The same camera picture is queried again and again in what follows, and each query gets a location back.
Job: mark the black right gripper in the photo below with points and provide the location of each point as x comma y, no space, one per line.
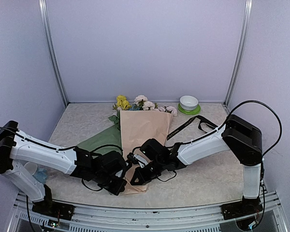
143,179

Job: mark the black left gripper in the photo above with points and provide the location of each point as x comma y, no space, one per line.
118,188

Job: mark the green pink wrapping paper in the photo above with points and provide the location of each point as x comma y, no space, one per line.
132,130

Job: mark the yellow fake flower stem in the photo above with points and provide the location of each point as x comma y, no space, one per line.
121,104

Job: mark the blue fake flower stem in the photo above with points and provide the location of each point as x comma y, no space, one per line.
134,107

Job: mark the black printed ribbon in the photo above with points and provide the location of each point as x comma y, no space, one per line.
202,120

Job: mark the pink rose stem bunch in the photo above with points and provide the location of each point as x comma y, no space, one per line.
167,109

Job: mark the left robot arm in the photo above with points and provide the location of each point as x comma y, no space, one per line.
17,146

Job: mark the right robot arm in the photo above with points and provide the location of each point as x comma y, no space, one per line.
235,135

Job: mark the white paper cup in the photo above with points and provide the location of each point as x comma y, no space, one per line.
31,167

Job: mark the green plate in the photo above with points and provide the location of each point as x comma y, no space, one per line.
192,112

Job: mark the white ceramic bowl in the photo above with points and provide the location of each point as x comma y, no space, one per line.
188,103

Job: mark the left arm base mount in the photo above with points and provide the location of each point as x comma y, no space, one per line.
54,209

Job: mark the aluminium front rail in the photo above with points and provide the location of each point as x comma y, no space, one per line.
91,218

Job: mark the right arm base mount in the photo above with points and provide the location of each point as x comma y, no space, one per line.
241,208

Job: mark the aluminium frame post right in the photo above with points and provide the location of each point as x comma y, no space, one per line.
240,52

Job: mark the aluminium frame post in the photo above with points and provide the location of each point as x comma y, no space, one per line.
51,50
240,52

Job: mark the aluminium frame post left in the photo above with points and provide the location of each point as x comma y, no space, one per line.
51,50

